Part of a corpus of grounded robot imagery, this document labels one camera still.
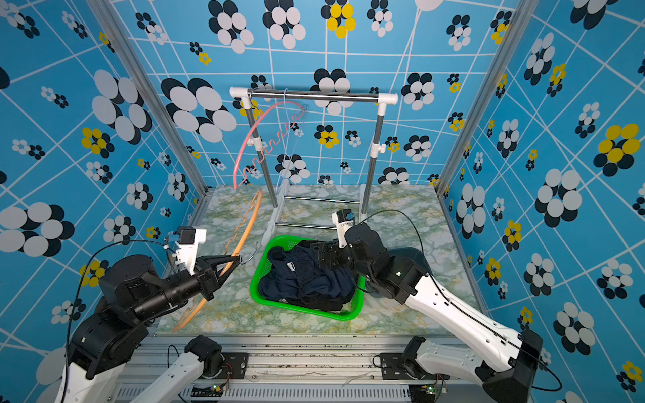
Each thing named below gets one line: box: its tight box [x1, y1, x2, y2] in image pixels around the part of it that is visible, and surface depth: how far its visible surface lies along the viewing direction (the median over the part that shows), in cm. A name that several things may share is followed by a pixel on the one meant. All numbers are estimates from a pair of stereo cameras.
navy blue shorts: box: [258, 244, 357, 300], surface depth 81 cm
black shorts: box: [281, 240, 356, 313], surface depth 76 cm
